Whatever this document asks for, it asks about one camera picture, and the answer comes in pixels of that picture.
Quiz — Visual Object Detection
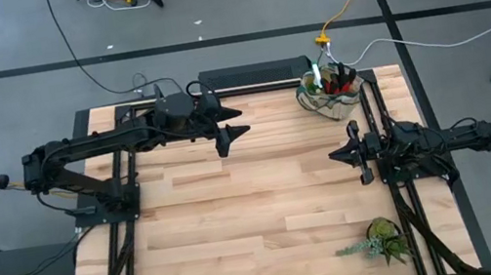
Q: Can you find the black table edge rail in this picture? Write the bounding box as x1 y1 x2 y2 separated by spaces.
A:
129 66 368 114

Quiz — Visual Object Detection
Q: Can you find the red and black garden glove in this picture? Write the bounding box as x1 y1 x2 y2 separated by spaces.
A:
318 59 362 98

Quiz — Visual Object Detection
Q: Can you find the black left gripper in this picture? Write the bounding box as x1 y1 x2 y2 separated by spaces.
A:
191 85 256 162

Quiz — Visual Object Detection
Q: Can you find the white floor cable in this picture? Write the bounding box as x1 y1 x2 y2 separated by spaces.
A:
326 13 491 68

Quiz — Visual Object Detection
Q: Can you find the green artificial succulent plant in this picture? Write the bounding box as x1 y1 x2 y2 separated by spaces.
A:
329 212 417 275

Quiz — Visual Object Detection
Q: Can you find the black hanging cable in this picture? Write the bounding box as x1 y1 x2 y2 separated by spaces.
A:
44 0 185 113

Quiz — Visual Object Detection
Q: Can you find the black gripper loop cable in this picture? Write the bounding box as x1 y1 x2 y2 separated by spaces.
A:
184 76 222 113

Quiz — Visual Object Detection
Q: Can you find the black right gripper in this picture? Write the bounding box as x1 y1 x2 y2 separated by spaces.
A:
323 115 389 191

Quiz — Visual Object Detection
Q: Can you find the beige green gardening bag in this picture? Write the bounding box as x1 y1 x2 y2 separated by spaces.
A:
290 58 371 128

